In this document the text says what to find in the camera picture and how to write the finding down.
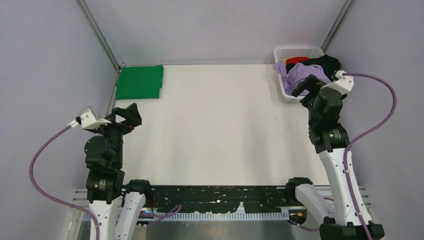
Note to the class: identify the aluminium frame rail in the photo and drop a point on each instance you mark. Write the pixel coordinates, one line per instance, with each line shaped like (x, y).
(285, 213)

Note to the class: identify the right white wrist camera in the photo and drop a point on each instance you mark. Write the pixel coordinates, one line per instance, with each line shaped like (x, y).
(343, 83)

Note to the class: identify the red t shirt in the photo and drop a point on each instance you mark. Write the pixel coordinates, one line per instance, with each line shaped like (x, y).
(295, 60)

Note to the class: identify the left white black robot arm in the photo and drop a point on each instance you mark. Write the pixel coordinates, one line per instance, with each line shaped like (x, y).
(116, 205)

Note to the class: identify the folded green t shirt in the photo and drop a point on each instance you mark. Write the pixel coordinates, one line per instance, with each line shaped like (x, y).
(140, 82)

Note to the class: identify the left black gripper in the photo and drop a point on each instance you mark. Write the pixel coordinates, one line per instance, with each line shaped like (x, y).
(131, 115)

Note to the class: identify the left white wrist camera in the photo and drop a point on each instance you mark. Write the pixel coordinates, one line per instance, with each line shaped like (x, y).
(88, 119)

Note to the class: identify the purple t shirt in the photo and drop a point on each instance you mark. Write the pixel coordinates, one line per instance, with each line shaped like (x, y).
(298, 73)

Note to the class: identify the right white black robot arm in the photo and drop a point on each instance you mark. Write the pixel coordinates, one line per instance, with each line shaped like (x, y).
(346, 217)

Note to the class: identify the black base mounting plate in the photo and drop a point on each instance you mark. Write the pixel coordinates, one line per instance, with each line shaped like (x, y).
(218, 199)

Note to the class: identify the black t shirt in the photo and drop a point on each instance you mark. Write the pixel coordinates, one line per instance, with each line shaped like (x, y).
(328, 64)

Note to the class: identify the white plastic laundry basket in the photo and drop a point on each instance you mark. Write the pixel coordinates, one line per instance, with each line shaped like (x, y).
(292, 51)

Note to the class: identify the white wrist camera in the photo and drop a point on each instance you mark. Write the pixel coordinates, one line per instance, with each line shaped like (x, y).
(88, 119)
(343, 83)

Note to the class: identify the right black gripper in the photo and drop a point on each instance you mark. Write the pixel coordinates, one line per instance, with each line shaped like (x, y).
(310, 83)

